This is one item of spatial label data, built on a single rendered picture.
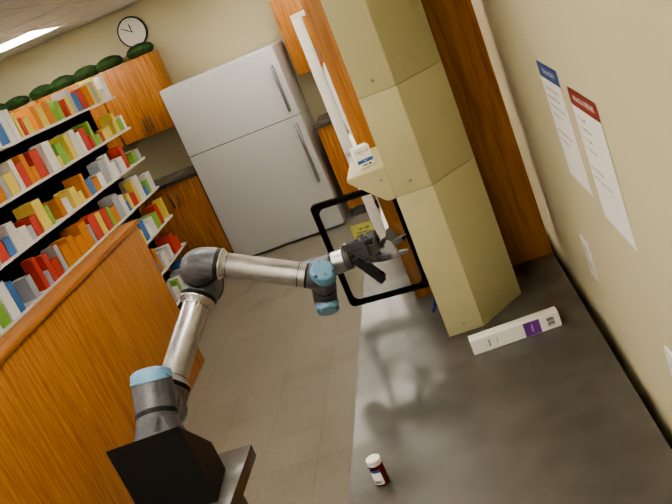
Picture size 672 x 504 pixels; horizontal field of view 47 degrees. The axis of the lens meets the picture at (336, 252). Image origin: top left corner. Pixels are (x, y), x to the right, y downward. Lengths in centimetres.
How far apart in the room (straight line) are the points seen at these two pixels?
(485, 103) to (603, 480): 132
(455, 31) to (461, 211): 58
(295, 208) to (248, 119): 95
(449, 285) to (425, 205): 26
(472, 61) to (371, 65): 49
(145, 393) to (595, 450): 115
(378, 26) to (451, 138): 39
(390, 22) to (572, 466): 122
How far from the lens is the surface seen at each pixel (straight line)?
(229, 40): 785
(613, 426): 181
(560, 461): 175
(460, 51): 251
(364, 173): 219
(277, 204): 737
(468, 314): 234
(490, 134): 256
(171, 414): 214
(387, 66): 213
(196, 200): 764
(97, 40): 820
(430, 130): 221
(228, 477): 219
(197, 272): 233
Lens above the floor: 199
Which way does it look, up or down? 17 degrees down
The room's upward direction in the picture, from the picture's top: 23 degrees counter-clockwise
